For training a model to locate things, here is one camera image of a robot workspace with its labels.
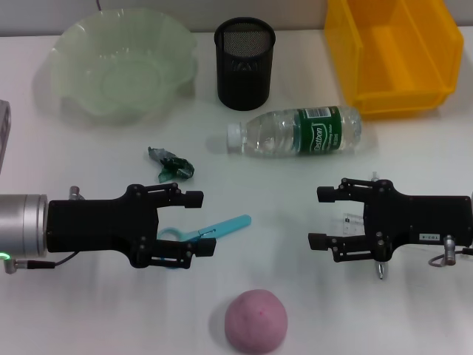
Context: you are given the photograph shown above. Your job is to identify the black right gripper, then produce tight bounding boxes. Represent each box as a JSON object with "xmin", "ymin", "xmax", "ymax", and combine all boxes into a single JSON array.
[{"xmin": 307, "ymin": 177, "xmax": 473, "ymax": 264}]

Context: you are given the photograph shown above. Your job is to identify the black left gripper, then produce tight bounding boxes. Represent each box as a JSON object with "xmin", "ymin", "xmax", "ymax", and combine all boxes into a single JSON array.
[{"xmin": 46, "ymin": 183, "xmax": 217, "ymax": 269}]

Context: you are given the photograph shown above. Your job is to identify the green plastic wrapper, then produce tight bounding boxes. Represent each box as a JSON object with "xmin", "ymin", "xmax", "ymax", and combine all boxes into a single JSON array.
[{"xmin": 147, "ymin": 146, "xmax": 196, "ymax": 183}]

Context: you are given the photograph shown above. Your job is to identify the clear water bottle green label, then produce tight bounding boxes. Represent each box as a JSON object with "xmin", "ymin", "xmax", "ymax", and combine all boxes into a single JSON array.
[{"xmin": 225, "ymin": 105, "xmax": 362, "ymax": 158}]

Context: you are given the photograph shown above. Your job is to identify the pink peach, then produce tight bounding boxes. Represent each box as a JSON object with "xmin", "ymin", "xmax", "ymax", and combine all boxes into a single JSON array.
[{"xmin": 224, "ymin": 288, "xmax": 288, "ymax": 355}]

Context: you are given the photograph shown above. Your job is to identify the clear plastic ruler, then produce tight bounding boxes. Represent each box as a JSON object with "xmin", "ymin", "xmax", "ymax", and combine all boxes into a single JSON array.
[{"xmin": 339, "ymin": 210, "xmax": 367, "ymax": 237}]

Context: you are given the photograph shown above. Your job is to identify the blue teal scissors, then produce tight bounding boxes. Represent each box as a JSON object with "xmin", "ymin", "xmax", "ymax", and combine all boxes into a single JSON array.
[{"xmin": 157, "ymin": 214, "xmax": 253, "ymax": 273}]

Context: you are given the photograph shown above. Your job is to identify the black mesh pen cup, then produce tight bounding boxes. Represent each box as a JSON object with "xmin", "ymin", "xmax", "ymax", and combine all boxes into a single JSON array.
[{"xmin": 213, "ymin": 16, "xmax": 277, "ymax": 111}]

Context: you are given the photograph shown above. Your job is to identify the pale green glass fruit plate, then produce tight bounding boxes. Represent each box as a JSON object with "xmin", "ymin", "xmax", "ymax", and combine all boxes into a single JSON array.
[{"xmin": 50, "ymin": 9, "xmax": 199, "ymax": 126}]

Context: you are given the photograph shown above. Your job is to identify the yellow plastic bin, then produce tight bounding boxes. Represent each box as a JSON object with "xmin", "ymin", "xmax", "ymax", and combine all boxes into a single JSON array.
[{"xmin": 324, "ymin": 0, "xmax": 465, "ymax": 120}]

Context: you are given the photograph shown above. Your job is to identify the right gripper cable with plug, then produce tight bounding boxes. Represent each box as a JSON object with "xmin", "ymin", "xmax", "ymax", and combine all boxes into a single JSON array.
[{"xmin": 428, "ymin": 234, "xmax": 473, "ymax": 268}]

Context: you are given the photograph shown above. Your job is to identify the gripper cable with plug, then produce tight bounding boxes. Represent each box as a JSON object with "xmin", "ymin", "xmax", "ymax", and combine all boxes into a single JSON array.
[
  {"xmin": 0, "ymin": 248, "xmax": 86, "ymax": 275},
  {"xmin": 428, "ymin": 234, "xmax": 473, "ymax": 268}
]

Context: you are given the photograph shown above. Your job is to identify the left gripper cable with plug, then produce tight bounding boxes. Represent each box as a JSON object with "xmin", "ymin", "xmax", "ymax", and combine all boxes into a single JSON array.
[{"xmin": 0, "ymin": 248, "xmax": 86, "ymax": 275}]

